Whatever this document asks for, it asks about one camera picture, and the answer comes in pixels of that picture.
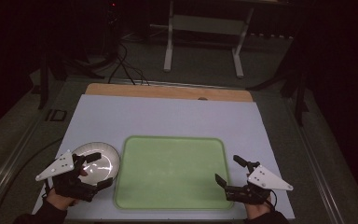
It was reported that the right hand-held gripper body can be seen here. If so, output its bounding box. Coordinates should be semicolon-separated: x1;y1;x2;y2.
225;161;294;205

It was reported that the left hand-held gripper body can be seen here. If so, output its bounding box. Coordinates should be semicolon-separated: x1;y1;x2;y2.
35;149;99;203

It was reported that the person's right hand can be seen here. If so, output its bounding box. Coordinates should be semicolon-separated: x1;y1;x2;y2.
245;200;274;220

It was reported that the person's left hand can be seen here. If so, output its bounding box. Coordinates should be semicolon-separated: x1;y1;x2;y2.
46;189;80;212

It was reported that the green tray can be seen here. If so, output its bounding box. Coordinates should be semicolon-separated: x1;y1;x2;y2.
113;135;234;211

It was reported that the white table mat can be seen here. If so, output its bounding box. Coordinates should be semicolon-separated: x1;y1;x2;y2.
32;93;296;221

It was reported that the black stand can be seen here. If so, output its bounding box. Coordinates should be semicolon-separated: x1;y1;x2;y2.
31;46;69;110
246;31;310;127

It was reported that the white metal stand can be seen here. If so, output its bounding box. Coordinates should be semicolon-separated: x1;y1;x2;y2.
163;0;255;79

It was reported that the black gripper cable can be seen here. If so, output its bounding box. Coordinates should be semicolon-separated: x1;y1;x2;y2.
262;189;278;213

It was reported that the metal frame rail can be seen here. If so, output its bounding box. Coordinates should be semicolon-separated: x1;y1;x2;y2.
0;105;49;216
283;97;347;224

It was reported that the black floor bracket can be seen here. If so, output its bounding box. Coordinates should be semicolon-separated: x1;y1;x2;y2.
45;108;68;122

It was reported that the thick black cable bundle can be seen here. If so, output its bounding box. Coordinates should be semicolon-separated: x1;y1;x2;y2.
60;52;120;79

